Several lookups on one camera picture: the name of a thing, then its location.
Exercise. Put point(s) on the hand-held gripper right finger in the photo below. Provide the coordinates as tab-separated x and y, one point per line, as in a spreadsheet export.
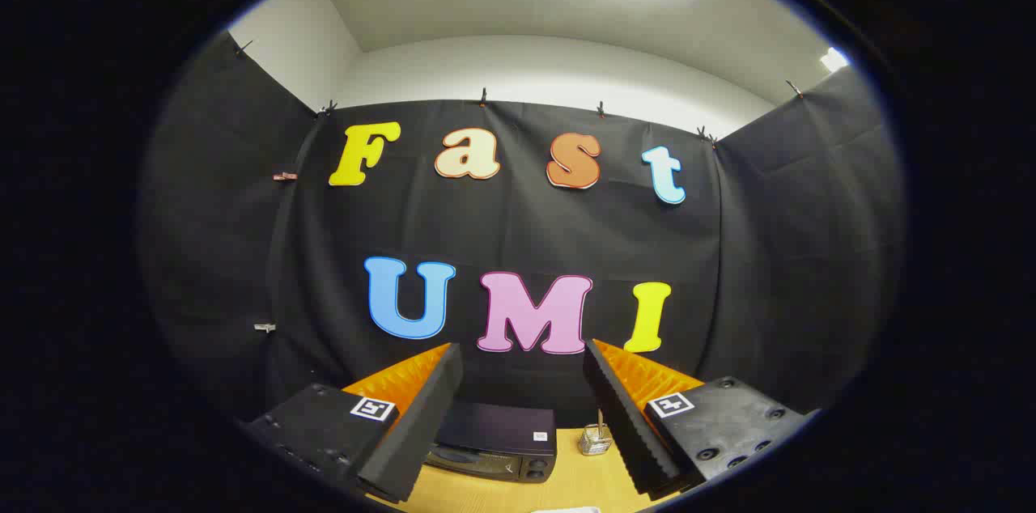
627	424

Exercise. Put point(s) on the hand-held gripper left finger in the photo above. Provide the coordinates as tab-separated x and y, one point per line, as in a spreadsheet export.
421	424

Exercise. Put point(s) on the black toaster oven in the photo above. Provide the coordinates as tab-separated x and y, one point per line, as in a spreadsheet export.
502	428

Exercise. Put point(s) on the black backdrop cloth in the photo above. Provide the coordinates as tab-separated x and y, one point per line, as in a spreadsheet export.
518	222

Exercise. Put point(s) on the row of black cloth clips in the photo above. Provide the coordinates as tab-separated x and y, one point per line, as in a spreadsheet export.
483	99

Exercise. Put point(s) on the small ceiling light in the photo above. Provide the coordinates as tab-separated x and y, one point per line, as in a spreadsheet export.
834	60

